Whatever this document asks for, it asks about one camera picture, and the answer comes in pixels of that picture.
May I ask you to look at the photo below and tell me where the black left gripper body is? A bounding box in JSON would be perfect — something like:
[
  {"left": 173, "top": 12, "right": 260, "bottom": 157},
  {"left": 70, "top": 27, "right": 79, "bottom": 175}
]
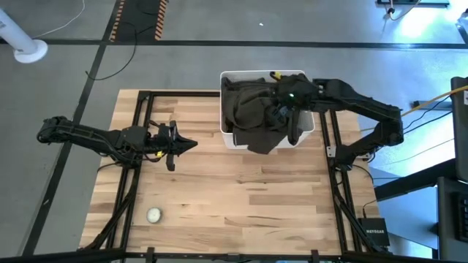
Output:
[{"left": 148, "top": 120, "right": 179, "bottom": 172}]

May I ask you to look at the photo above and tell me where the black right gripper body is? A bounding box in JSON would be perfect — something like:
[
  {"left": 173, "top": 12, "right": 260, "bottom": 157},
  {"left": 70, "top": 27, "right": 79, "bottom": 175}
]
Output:
[{"left": 273, "top": 72, "right": 317, "bottom": 146}]

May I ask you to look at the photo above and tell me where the dark olive garment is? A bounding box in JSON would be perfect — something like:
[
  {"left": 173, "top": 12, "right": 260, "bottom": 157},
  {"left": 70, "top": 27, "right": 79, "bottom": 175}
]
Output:
[{"left": 222, "top": 77, "right": 305, "bottom": 155}]

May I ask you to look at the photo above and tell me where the white plastic bin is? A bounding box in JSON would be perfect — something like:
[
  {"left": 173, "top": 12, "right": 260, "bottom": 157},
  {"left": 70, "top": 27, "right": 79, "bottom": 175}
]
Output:
[{"left": 219, "top": 69, "right": 316, "bottom": 150}]

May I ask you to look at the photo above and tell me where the round white puck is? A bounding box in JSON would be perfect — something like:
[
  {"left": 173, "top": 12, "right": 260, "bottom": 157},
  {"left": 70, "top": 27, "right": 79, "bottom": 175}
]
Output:
[{"left": 146, "top": 207, "right": 163, "bottom": 224}]

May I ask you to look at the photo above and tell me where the hazard striped floor mat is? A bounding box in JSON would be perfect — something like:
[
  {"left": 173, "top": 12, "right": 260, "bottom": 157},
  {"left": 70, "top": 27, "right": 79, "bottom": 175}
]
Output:
[{"left": 108, "top": 0, "right": 170, "bottom": 42}]

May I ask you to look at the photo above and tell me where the black aluminium crossbar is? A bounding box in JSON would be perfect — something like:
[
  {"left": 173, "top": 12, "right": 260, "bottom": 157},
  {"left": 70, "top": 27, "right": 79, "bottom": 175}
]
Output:
[{"left": 0, "top": 248, "right": 468, "bottom": 263}]

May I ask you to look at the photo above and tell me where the white pole stand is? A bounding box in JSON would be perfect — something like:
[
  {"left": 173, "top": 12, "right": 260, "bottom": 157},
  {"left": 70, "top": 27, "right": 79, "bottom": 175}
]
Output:
[{"left": 0, "top": 7, "right": 49, "bottom": 64}]

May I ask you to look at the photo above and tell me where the black equipment tower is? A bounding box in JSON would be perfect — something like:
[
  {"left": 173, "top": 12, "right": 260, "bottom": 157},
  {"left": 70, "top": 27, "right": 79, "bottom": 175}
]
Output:
[{"left": 450, "top": 76, "right": 468, "bottom": 183}]

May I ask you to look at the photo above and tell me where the black side desk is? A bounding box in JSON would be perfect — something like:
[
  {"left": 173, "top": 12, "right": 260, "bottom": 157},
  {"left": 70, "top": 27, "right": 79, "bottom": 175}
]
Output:
[{"left": 373, "top": 159, "right": 468, "bottom": 262}]

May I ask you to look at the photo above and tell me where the black keyboard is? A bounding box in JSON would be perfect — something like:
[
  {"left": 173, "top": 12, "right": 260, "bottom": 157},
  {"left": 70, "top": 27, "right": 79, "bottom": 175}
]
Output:
[{"left": 454, "top": 191, "right": 468, "bottom": 243}]

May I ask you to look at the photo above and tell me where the black metal table frame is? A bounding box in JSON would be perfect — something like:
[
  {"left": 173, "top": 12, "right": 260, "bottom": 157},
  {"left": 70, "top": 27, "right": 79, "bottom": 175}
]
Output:
[{"left": 78, "top": 90, "right": 394, "bottom": 256}]

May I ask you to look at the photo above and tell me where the black floor cable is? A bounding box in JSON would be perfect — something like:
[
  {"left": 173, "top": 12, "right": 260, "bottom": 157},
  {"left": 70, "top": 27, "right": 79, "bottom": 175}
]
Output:
[{"left": 84, "top": 20, "right": 162, "bottom": 81}]

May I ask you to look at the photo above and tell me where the black switch cable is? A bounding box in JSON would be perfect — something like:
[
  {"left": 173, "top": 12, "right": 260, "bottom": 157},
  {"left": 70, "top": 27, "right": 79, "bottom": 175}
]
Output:
[{"left": 361, "top": 199, "right": 378, "bottom": 219}]

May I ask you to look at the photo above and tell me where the thin black cable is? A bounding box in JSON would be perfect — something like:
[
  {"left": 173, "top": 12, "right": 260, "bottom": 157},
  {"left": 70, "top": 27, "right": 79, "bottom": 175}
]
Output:
[{"left": 401, "top": 95, "right": 453, "bottom": 135}]

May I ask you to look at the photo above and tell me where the thin white cable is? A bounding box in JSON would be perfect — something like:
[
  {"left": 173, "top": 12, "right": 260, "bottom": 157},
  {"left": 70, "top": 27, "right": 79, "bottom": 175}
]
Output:
[{"left": 378, "top": 137, "right": 455, "bottom": 167}]

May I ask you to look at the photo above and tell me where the yellow cable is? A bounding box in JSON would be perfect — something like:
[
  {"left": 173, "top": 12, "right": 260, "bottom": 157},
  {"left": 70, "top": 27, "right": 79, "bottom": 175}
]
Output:
[{"left": 360, "top": 84, "right": 468, "bottom": 132}]

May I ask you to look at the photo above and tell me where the black Netgear network switch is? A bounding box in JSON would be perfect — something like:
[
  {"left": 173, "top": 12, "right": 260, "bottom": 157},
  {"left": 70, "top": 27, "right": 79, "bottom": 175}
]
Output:
[{"left": 357, "top": 217, "right": 391, "bottom": 248}]

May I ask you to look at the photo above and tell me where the white floor cable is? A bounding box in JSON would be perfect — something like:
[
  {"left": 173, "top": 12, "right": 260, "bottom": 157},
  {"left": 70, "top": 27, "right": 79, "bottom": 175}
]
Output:
[{"left": 31, "top": 0, "right": 86, "bottom": 39}]

